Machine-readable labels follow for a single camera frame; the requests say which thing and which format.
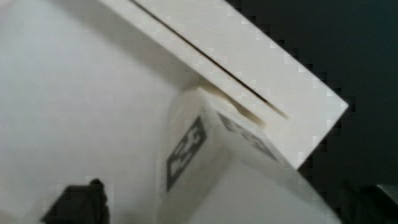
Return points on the white square tabletop part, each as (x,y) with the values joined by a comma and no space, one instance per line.
(89,81)

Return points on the white right fence wall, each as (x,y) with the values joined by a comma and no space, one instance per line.
(302,107)

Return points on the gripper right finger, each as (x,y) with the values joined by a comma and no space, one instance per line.
(368,204)

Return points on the white leg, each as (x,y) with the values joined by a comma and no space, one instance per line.
(227,182)

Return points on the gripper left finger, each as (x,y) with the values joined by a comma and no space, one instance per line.
(80,207)

